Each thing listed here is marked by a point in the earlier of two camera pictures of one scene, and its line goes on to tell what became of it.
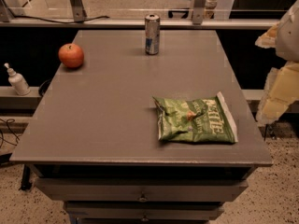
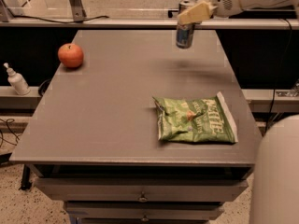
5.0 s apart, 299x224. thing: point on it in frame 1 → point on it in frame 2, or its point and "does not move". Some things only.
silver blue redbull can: (151, 34) → (184, 33)
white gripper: (289, 36) → (226, 4)
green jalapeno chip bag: (198, 120) does not move
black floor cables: (2, 135) does not move
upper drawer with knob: (137, 189) does not move
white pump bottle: (18, 81) does not move
